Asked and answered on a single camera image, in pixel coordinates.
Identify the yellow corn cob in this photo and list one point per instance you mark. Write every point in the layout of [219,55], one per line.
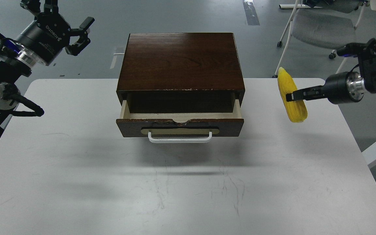
[295,109]

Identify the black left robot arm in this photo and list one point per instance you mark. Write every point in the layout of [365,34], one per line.
[16,60]

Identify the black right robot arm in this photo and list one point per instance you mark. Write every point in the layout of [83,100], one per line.
[366,56]

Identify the dark wooden drawer cabinet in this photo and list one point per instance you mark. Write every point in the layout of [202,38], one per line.
[181,73]

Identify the grey office chair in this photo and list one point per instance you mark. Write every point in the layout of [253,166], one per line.
[322,30]

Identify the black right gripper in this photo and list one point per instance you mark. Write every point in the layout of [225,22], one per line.
[345,87]

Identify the wooden drawer with white handle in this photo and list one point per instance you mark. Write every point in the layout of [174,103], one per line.
[181,127]

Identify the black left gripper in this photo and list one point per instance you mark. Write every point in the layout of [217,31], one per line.
[42,37]

